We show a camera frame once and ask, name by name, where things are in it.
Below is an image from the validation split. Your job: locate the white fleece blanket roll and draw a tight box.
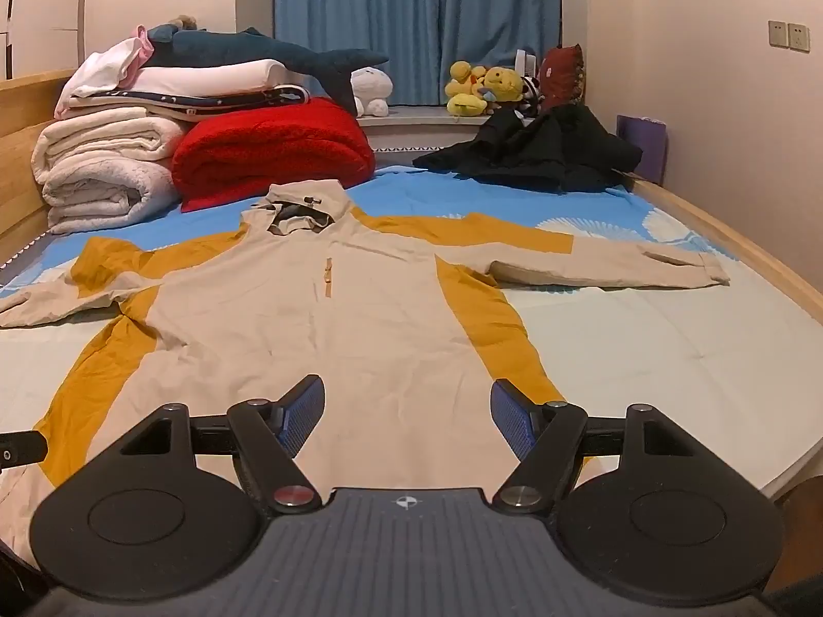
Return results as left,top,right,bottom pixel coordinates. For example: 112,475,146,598
32,106,187,185
42,159,182,236

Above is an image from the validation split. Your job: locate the navy star patterned blanket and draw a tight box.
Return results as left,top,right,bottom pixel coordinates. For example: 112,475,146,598
137,85,311,119

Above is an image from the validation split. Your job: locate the beige and yellow jacket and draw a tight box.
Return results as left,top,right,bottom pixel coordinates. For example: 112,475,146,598
0,178,732,567

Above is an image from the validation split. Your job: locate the dark red cushion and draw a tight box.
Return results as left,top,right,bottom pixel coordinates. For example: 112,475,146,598
536,44,586,114

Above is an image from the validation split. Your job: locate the folded white quilt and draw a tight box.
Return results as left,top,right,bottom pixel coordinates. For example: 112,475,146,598
55,59,292,120

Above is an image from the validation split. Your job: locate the blue shark plush toy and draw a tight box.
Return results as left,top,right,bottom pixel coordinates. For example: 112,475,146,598
147,24,390,118

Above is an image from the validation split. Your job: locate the blue and white printed bed sheet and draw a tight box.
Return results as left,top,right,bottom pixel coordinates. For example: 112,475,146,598
0,164,808,567

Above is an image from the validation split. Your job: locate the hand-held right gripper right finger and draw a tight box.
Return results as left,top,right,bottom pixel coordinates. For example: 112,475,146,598
490,380,702,515

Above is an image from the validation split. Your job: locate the red fleece blanket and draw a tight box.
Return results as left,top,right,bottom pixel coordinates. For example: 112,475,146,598
171,98,377,213

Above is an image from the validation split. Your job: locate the white plush toy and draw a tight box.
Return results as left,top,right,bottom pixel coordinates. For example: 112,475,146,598
350,66,393,119

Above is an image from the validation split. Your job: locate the wooden bed frame rail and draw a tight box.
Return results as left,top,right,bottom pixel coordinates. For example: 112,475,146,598
627,173,823,502

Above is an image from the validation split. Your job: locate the wooden headboard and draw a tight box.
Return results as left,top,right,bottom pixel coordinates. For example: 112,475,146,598
0,68,79,266

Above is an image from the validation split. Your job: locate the yellow duck plush toy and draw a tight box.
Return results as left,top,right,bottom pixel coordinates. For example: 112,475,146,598
446,60,493,118
482,67,526,105

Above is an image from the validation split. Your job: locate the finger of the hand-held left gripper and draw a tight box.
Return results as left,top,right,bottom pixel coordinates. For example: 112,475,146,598
0,429,50,472

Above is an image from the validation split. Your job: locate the blue curtain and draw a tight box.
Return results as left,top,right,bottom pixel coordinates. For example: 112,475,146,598
273,0,564,108

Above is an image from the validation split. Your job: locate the purple paper bag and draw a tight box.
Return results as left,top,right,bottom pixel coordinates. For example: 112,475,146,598
616,114,669,185

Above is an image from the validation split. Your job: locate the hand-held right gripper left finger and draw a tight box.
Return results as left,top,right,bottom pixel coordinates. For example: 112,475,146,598
119,374,326,515

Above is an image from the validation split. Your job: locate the white wardrobe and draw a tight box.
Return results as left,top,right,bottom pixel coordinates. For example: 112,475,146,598
0,0,89,82

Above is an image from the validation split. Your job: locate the white and pink cloth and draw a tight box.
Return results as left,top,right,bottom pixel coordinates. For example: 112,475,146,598
64,26,156,101

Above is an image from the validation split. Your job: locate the black clothing pile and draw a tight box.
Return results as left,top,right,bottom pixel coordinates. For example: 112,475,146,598
412,103,645,194

